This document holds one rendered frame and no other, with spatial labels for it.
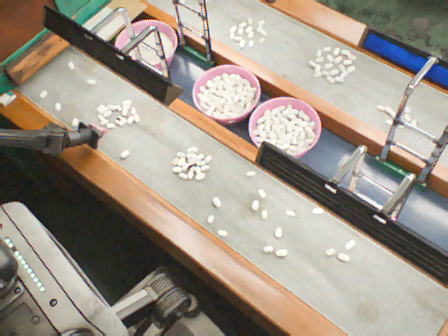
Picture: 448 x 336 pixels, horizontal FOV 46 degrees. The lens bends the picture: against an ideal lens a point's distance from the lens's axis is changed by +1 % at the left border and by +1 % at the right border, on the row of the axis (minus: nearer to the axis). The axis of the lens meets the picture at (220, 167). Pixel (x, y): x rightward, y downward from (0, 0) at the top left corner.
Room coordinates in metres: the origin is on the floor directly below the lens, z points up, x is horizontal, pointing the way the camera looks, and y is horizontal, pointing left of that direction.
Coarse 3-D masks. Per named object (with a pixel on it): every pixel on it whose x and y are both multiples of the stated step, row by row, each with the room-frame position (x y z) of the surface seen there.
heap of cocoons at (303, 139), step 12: (276, 108) 1.18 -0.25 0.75; (288, 108) 1.18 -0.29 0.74; (264, 120) 1.14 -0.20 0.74; (276, 120) 1.13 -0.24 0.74; (288, 120) 1.13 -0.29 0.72; (300, 120) 1.12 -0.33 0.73; (264, 132) 1.09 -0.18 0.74; (276, 132) 1.08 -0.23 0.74; (288, 132) 1.07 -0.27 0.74; (300, 132) 1.06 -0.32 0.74; (312, 132) 1.05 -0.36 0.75; (276, 144) 1.03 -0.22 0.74; (288, 144) 1.02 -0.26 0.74; (300, 144) 1.01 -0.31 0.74
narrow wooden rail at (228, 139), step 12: (132, 84) 1.41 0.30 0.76; (168, 108) 1.26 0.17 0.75; (180, 108) 1.24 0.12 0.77; (192, 108) 1.23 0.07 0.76; (192, 120) 1.18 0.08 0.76; (204, 120) 1.17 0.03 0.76; (204, 132) 1.13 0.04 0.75; (216, 132) 1.10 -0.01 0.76; (228, 132) 1.10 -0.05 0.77; (228, 144) 1.04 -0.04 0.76; (240, 144) 1.03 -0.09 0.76; (240, 156) 1.00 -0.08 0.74; (252, 156) 0.97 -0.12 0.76; (336, 216) 0.70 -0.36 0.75; (372, 240) 0.60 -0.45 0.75; (408, 264) 0.50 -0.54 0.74
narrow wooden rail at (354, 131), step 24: (144, 0) 1.87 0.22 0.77; (168, 24) 1.70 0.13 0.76; (216, 48) 1.52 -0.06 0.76; (264, 72) 1.35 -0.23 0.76; (288, 96) 1.23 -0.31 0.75; (312, 96) 1.20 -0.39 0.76; (336, 120) 1.07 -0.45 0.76; (360, 120) 1.06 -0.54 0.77; (360, 144) 0.99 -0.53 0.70; (408, 168) 0.85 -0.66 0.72
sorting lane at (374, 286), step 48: (48, 96) 1.42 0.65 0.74; (96, 96) 1.39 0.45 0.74; (144, 96) 1.35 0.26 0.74; (144, 144) 1.12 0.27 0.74; (192, 144) 1.08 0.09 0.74; (192, 192) 0.88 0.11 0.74; (240, 192) 0.85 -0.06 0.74; (288, 192) 0.82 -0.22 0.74; (240, 240) 0.67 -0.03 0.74; (288, 240) 0.64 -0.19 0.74; (336, 240) 0.62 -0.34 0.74; (288, 288) 0.48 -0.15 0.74; (336, 288) 0.46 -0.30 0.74; (384, 288) 0.44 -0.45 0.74; (432, 288) 0.42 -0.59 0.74
